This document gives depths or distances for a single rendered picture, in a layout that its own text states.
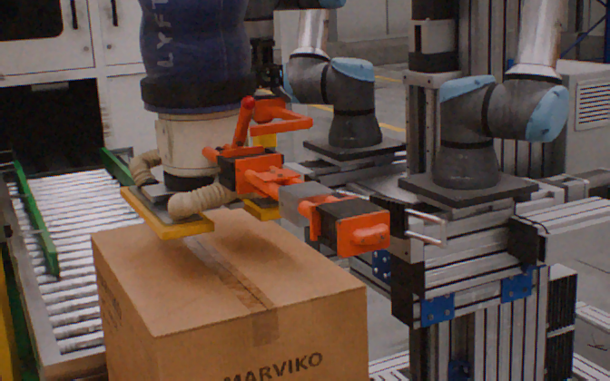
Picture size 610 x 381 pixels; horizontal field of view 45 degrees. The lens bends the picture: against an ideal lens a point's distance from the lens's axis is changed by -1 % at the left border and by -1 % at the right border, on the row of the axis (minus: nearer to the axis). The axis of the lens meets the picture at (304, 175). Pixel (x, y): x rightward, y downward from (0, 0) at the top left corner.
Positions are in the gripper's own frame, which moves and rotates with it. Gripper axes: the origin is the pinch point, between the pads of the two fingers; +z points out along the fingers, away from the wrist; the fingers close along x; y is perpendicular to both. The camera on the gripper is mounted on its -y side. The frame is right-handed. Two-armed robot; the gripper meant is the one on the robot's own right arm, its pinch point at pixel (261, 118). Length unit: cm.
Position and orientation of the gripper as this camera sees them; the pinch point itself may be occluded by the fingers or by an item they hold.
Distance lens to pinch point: 188.2
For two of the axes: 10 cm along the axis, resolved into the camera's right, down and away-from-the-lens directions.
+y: 4.4, 2.1, -8.7
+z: 0.5, 9.6, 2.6
